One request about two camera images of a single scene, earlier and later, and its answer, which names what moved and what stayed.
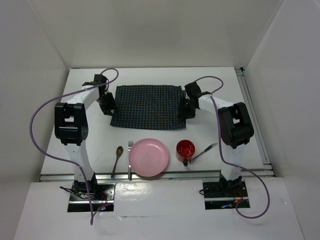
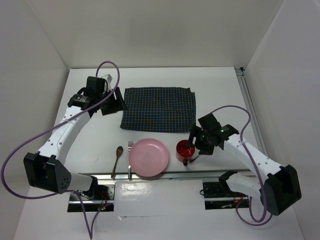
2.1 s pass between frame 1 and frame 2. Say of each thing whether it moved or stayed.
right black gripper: moved
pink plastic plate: stayed
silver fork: stayed
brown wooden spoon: stayed
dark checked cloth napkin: moved
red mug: stayed
